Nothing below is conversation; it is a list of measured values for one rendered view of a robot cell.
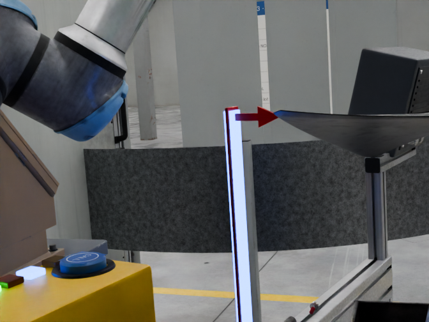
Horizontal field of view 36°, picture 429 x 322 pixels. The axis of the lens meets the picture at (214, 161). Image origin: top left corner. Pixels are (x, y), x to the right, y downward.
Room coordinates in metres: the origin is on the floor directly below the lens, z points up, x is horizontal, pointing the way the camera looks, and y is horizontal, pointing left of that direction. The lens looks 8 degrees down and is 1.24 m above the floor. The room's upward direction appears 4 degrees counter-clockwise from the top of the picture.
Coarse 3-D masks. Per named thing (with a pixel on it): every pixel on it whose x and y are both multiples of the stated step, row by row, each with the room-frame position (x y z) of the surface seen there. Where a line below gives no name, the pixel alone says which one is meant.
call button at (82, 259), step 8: (72, 256) 0.57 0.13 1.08; (80, 256) 0.57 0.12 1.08; (88, 256) 0.57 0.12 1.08; (96, 256) 0.57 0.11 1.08; (104, 256) 0.57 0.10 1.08; (64, 264) 0.55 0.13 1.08; (72, 264) 0.55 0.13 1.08; (80, 264) 0.55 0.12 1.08; (88, 264) 0.55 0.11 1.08; (96, 264) 0.55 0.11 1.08; (104, 264) 0.56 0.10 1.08; (64, 272) 0.55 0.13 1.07; (72, 272) 0.55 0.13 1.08; (80, 272) 0.55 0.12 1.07; (88, 272) 0.55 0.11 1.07
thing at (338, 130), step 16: (288, 112) 0.63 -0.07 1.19; (304, 112) 0.62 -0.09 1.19; (304, 128) 0.71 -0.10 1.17; (320, 128) 0.70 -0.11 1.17; (336, 128) 0.70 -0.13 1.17; (352, 128) 0.70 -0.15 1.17; (368, 128) 0.70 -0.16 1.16; (384, 128) 0.70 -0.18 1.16; (400, 128) 0.71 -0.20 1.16; (416, 128) 0.71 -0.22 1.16; (336, 144) 0.77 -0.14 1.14; (352, 144) 0.77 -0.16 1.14; (368, 144) 0.77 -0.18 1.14; (384, 144) 0.77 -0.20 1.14; (400, 144) 0.77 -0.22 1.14
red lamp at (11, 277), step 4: (4, 276) 0.54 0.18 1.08; (8, 276) 0.54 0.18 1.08; (12, 276) 0.54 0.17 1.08; (16, 276) 0.54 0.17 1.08; (20, 276) 0.54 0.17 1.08; (0, 280) 0.53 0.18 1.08; (4, 280) 0.53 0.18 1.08; (8, 280) 0.53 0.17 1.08; (12, 280) 0.53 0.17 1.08; (16, 280) 0.53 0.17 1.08; (20, 280) 0.53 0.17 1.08; (0, 284) 0.53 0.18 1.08; (4, 284) 0.52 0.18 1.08; (8, 284) 0.52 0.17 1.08; (12, 284) 0.53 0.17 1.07; (16, 284) 0.53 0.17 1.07; (8, 288) 0.52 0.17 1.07
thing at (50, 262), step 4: (52, 256) 0.59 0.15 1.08; (56, 256) 0.59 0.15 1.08; (60, 256) 0.59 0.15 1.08; (44, 260) 0.58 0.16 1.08; (48, 260) 0.58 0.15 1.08; (52, 260) 0.58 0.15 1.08; (56, 260) 0.58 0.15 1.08; (44, 264) 0.58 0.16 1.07; (48, 264) 0.58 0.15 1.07; (52, 264) 0.57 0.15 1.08; (56, 264) 0.57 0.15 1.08
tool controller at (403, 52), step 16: (368, 48) 1.29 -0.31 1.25; (384, 48) 1.35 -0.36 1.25; (400, 48) 1.43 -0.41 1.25; (368, 64) 1.27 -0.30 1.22; (384, 64) 1.25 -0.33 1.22; (400, 64) 1.24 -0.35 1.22; (416, 64) 1.22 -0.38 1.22; (368, 80) 1.27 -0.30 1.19; (384, 80) 1.25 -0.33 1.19; (400, 80) 1.24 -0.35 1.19; (416, 80) 1.24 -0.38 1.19; (352, 96) 1.29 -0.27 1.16; (368, 96) 1.27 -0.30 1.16; (384, 96) 1.25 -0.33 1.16; (400, 96) 1.24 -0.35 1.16; (416, 96) 1.26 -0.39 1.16; (352, 112) 1.29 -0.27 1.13; (368, 112) 1.27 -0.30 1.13; (384, 112) 1.25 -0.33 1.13; (400, 112) 1.24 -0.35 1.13; (416, 112) 1.29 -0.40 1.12; (416, 144) 1.27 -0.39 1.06
